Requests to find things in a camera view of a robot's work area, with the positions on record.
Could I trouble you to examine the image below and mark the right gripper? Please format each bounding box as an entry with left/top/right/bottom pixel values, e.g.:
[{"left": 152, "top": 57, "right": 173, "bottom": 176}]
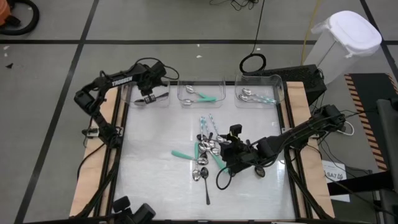
[{"left": 220, "top": 139, "right": 265, "bottom": 175}]

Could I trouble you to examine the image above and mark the black metal bar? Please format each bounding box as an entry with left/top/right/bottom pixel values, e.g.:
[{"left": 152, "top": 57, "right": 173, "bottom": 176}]
[{"left": 326, "top": 179, "right": 394, "bottom": 197}]

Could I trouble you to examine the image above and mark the light wooden side board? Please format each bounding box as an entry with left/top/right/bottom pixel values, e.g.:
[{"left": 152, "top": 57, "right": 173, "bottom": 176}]
[
  {"left": 70, "top": 81, "right": 121, "bottom": 217},
  {"left": 281, "top": 81, "right": 335, "bottom": 218}
]

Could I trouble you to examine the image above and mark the black vacuum hose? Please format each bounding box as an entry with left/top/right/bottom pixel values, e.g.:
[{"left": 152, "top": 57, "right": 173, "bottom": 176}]
[{"left": 0, "top": 0, "right": 40, "bottom": 36}]

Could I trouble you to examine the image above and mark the clear plastic bin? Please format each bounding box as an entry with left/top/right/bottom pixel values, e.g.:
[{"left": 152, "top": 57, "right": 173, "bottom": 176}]
[
  {"left": 233, "top": 73, "right": 285, "bottom": 109},
  {"left": 121, "top": 73, "right": 171, "bottom": 109},
  {"left": 179, "top": 73, "right": 229, "bottom": 110}
]

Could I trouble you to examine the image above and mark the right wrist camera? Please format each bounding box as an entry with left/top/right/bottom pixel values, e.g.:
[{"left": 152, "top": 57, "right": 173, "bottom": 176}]
[{"left": 228, "top": 123, "right": 243, "bottom": 141}]

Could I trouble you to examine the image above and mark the orange vacuum body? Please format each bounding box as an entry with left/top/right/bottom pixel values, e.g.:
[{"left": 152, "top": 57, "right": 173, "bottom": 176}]
[{"left": 0, "top": 0, "right": 12, "bottom": 26}]

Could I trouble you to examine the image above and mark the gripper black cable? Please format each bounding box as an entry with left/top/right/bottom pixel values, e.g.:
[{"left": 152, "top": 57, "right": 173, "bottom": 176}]
[
  {"left": 216, "top": 167, "right": 237, "bottom": 190},
  {"left": 136, "top": 57, "right": 180, "bottom": 81}
]

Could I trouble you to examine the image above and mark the white lidded trash bin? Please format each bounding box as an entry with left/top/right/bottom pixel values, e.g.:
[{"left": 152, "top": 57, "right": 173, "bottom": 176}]
[{"left": 303, "top": 10, "right": 383, "bottom": 85}]

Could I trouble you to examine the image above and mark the grey metal post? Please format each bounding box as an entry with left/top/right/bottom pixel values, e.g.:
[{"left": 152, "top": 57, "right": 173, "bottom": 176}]
[{"left": 376, "top": 98, "right": 398, "bottom": 224}]

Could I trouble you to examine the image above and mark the black mat hazard-striped edge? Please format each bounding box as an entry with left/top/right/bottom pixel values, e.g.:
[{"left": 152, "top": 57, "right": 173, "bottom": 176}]
[{"left": 343, "top": 73, "right": 398, "bottom": 172}]

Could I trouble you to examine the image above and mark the white paper label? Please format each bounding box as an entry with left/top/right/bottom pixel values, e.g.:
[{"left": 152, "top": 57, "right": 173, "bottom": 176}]
[{"left": 322, "top": 160, "right": 351, "bottom": 203}]

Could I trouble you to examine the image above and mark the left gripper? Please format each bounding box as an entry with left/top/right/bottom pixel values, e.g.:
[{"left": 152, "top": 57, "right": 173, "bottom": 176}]
[{"left": 136, "top": 62, "right": 169, "bottom": 105}]

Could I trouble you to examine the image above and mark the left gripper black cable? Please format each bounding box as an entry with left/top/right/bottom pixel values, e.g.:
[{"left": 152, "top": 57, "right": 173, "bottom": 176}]
[{"left": 136, "top": 57, "right": 180, "bottom": 81}]

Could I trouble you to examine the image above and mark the yellow floor cable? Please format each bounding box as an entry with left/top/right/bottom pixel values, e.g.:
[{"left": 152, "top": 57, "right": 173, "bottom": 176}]
[{"left": 300, "top": 0, "right": 321, "bottom": 66}]

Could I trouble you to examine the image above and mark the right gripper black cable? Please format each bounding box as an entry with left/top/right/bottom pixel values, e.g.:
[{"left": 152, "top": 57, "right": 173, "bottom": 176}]
[{"left": 216, "top": 167, "right": 237, "bottom": 190}]

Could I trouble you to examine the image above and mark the black bulky device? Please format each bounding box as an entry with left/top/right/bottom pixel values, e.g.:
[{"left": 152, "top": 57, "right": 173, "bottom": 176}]
[{"left": 111, "top": 195, "right": 157, "bottom": 224}]

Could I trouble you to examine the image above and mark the black coiled floor cable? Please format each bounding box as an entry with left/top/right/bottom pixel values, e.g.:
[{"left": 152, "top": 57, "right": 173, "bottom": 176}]
[{"left": 238, "top": 0, "right": 267, "bottom": 75}]

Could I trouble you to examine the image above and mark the black tangled cable bundle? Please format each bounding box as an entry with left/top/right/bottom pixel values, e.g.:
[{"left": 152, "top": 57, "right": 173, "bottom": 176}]
[{"left": 208, "top": 0, "right": 259, "bottom": 12}]

